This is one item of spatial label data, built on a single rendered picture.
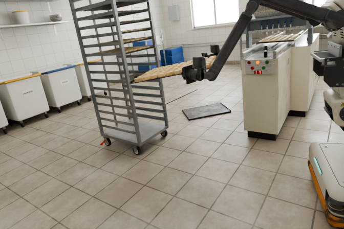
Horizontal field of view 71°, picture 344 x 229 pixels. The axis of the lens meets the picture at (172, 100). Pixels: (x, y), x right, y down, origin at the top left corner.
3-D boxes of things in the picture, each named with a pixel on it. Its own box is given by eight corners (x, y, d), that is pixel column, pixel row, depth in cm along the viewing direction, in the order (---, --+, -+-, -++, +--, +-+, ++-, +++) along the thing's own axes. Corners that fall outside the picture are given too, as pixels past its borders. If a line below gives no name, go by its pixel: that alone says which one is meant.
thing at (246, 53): (281, 36, 386) (281, 31, 384) (283, 36, 384) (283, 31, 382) (240, 60, 230) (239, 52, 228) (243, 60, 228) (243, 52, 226)
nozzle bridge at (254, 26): (251, 45, 323) (250, 19, 313) (313, 41, 283) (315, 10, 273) (243, 49, 298) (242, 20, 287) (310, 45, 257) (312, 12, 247)
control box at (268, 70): (246, 73, 235) (245, 59, 231) (272, 73, 222) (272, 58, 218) (245, 74, 232) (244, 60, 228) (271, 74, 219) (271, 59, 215)
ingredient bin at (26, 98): (21, 130, 373) (4, 81, 350) (3, 124, 409) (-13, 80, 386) (54, 116, 414) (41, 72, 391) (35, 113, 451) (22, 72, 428)
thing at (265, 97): (260, 113, 313) (259, 43, 286) (289, 116, 294) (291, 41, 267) (243, 137, 258) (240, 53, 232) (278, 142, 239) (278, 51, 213)
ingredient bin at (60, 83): (59, 114, 422) (46, 71, 399) (41, 111, 460) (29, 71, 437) (85, 104, 462) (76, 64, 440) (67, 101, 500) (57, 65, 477)
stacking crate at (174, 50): (171, 53, 735) (170, 46, 729) (183, 52, 713) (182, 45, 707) (160, 56, 688) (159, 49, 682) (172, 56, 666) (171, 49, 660)
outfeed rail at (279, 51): (301, 34, 370) (302, 29, 368) (304, 34, 368) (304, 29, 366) (272, 59, 214) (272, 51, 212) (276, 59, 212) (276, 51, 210)
